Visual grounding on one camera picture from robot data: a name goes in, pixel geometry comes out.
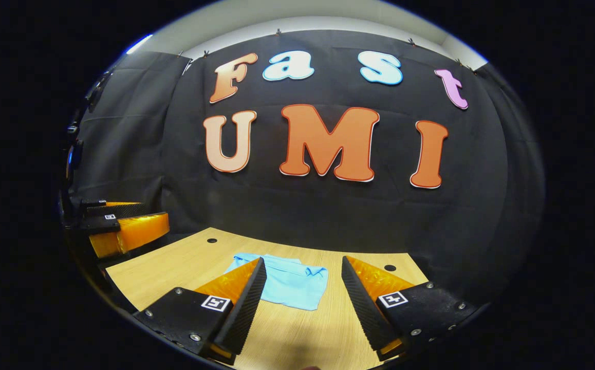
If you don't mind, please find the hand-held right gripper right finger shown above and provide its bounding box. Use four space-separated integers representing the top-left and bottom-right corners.
341 255 478 361

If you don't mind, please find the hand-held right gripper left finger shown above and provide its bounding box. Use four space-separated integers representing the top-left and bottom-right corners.
133 257 267 365

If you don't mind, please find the light blue T-shirt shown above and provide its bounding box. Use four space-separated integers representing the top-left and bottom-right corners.
224 253 329 311

